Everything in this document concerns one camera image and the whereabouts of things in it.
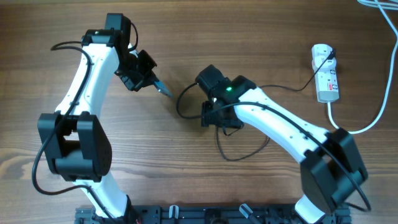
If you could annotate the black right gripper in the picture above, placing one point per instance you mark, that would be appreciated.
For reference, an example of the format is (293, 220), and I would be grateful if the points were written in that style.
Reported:
(207, 117)

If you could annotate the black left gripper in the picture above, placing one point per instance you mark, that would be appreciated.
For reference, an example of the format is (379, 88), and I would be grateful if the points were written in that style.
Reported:
(142, 81)

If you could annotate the blue Galaxy smartphone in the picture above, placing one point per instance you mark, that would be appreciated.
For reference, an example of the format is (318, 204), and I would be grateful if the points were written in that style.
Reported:
(165, 91)

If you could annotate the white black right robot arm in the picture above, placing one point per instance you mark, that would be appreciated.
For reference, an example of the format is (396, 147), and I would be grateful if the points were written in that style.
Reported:
(331, 167)

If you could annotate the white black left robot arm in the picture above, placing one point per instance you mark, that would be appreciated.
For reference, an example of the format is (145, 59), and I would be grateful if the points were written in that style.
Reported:
(73, 141)

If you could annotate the white USB charger plug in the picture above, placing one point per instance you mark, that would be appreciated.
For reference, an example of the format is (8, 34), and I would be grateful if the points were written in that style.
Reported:
(324, 63)

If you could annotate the white power strip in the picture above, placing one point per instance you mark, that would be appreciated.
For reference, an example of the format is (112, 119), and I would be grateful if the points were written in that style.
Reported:
(326, 83)

